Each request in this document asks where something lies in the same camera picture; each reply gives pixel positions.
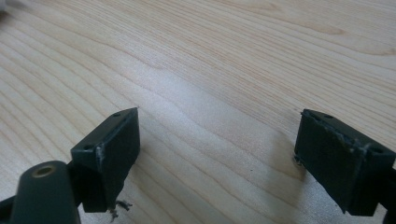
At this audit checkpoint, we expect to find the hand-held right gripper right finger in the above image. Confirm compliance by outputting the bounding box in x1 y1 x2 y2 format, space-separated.
293 108 396 217

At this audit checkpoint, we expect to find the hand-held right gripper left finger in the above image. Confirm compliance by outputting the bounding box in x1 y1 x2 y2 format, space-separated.
70 106 141 214

